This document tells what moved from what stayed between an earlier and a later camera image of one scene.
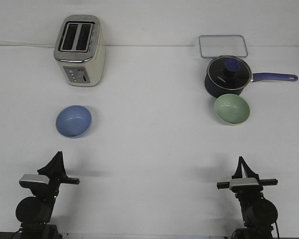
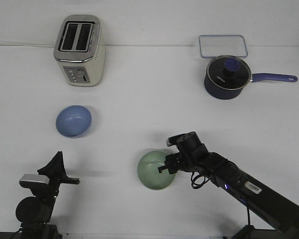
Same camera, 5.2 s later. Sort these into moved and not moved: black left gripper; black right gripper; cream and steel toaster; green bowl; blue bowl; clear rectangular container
Moved: green bowl; black right gripper
Not moved: black left gripper; clear rectangular container; cream and steel toaster; blue bowl
